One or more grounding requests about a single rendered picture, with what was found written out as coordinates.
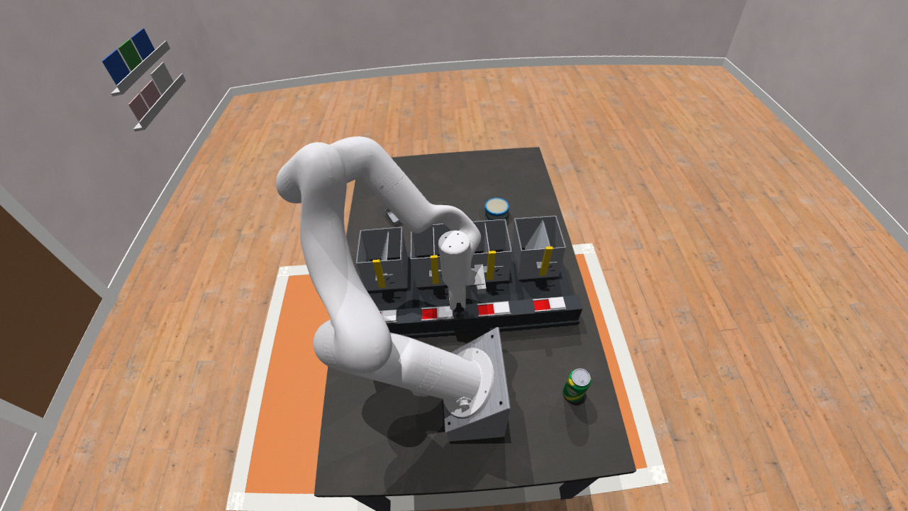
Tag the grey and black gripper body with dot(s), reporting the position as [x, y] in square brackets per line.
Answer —
[457, 295]

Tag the blue and white round tin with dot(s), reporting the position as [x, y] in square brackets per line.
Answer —
[496, 208]

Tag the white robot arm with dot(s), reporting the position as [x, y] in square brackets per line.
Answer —
[360, 342]

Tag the green drink can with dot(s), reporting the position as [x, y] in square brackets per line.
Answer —
[576, 385]

